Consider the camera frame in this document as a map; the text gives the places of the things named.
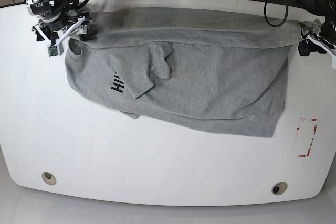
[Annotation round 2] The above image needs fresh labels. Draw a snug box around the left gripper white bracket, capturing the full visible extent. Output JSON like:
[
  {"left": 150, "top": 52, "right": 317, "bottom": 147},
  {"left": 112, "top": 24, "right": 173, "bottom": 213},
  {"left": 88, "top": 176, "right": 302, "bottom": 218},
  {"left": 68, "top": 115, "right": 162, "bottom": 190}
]
[{"left": 298, "top": 19, "right": 335, "bottom": 69}]

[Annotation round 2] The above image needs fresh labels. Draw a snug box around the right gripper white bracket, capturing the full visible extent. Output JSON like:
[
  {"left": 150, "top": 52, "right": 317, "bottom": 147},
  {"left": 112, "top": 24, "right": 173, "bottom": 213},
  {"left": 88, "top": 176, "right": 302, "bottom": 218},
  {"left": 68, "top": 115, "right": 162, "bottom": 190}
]
[{"left": 31, "top": 15, "right": 92, "bottom": 56}]

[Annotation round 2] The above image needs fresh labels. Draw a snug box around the grey T-shirt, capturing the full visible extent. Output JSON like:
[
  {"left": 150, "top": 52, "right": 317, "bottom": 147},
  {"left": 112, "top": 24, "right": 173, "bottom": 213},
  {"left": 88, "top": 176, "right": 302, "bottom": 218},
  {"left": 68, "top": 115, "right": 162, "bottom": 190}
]
[{"left": 65, "top": 8, "right": 300, "bottom": 137}]

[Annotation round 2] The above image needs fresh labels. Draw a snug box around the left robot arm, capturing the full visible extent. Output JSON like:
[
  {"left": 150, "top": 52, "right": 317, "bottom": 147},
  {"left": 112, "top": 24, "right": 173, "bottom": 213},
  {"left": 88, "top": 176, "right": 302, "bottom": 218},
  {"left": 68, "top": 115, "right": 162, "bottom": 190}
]
[{"left": 295, "top": 0, "right": 335, "bottom": 69}]

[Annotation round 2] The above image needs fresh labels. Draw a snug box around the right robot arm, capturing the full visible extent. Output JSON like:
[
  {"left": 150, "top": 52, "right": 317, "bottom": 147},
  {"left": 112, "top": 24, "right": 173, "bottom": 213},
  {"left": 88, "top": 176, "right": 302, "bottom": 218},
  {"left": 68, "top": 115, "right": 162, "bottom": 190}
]
[{"left": 26, "top": 0, "right": 91, "bottom": 57}]

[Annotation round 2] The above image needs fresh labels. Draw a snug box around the red tape marking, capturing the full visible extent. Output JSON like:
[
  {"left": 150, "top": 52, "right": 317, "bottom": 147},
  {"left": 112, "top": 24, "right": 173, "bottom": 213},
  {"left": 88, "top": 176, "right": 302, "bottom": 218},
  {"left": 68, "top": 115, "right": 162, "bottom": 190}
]
[{"left": 294, "top": 118, "right": 318, "bottom": 157}]

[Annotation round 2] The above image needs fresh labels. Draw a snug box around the right table grommet hole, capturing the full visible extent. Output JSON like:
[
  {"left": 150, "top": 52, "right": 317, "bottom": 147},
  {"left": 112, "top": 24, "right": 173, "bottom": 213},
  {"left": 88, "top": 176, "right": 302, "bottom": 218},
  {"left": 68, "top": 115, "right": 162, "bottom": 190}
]
[{"left": 271, "top": 182, "right": 288, "bottom": 196}]

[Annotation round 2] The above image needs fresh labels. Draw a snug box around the table grommet hole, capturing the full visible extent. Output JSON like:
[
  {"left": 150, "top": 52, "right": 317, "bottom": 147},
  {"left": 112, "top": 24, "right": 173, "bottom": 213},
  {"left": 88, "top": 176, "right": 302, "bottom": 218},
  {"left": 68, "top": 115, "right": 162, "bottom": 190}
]
[
  {"left": 42, "top": 172, "right": 57, "bottom": 186},
  {"left": 271, "top": 182, "right": 288, "bottom": 196}
]

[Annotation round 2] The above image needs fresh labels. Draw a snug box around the left table grommet hole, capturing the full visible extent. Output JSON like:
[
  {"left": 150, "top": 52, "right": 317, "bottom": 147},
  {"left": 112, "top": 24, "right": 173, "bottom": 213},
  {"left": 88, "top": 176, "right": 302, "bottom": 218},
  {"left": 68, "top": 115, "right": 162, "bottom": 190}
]
[{"left": 42, "top": 172, "right": 57, "bottom": 186}]

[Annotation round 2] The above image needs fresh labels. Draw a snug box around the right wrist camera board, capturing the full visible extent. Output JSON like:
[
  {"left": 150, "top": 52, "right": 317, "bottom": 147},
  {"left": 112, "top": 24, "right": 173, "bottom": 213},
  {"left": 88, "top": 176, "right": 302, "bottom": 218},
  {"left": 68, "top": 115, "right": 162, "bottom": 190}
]
[{"left": 48, "top": 45, "right": 60, "bottom": 57}]

